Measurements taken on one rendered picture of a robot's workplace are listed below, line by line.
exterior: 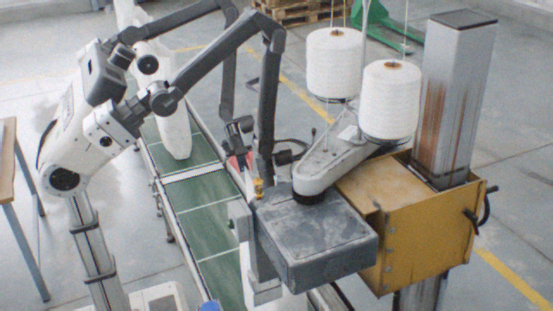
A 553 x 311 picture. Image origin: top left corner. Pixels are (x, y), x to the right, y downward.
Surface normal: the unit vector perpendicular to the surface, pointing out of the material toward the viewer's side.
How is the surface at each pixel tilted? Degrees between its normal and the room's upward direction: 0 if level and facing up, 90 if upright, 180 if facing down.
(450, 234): 90
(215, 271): 0
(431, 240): 90
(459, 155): 90
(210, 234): 0
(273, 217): 0
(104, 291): 90
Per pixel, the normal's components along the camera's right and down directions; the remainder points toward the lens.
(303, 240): -0.04, -0.84
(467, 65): 0.40, 0.48
